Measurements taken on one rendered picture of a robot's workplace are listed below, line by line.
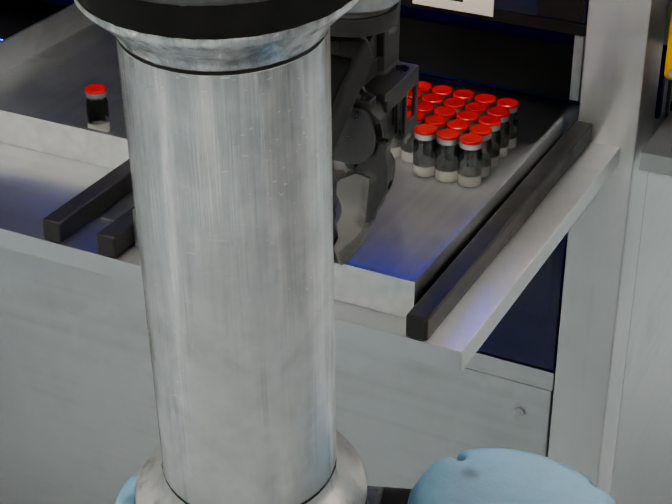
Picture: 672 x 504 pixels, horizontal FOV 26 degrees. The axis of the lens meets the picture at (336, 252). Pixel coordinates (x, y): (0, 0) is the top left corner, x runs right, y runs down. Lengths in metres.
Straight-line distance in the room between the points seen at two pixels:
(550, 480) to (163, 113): 0.31
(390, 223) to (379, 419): 0.49
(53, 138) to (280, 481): 0.78
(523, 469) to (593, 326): 0.78
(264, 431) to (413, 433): 1.06
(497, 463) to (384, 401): 0.94
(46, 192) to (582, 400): 0.62
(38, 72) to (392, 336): 0.63
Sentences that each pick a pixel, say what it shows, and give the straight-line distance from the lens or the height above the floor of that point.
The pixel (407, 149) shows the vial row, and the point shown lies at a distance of 1.37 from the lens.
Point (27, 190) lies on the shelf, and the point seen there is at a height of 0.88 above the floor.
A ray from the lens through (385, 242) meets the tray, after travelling 1.24.
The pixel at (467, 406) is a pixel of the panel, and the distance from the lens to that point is 1.65.
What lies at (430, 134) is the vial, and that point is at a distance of 1.33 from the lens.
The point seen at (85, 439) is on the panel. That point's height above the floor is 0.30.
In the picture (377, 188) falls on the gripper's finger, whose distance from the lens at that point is 1.08.
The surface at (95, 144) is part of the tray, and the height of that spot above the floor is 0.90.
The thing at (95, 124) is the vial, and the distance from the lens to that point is 1.44.
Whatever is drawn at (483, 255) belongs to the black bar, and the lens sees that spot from 1.19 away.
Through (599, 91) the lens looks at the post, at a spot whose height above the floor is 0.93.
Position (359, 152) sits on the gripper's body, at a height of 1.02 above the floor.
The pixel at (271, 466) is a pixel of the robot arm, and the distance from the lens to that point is 0.67.
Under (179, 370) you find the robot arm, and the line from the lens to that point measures 0.65.
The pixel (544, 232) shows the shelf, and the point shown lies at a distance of 1.27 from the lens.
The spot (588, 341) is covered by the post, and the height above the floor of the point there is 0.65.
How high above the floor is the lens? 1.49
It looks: 30 degrees down
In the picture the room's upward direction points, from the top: straight up
